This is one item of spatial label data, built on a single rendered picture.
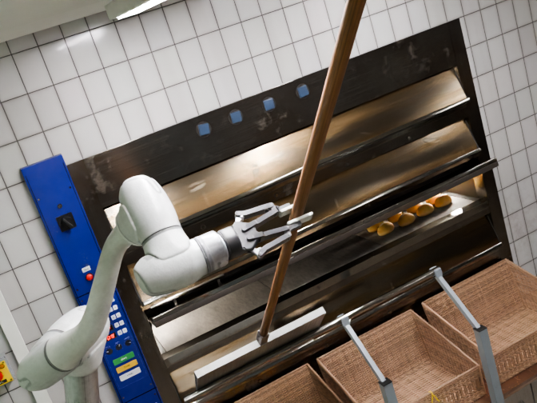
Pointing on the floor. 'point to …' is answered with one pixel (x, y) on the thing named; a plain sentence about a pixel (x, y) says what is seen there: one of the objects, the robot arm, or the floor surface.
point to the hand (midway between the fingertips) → (296, 214)
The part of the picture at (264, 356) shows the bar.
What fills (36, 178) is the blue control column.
